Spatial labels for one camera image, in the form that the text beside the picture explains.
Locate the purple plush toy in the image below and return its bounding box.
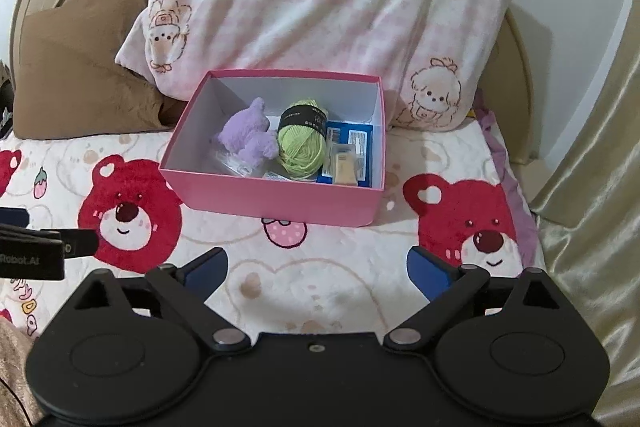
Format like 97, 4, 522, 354
216, 98, 280, 169

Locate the bear print blanket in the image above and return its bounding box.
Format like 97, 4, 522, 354
1, 116, 544, 337

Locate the clear plastic bag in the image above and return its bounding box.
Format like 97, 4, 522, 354
209, 150, 262, 178

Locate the gold satin curtain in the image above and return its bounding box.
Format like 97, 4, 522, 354
532, 20, 639, 426

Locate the blue packet box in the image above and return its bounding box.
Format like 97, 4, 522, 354
316, 120, 373, 187

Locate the brown pillow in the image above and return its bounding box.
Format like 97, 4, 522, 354
13, 0, 186, 140

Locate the pink storage box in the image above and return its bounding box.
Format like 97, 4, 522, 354
160, 69, 386, 228

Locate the green yarn ball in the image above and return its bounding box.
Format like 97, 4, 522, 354
277, 98, 328, 179

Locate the pink checked pillow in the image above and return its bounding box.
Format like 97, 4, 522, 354
115, 0, 511, 131

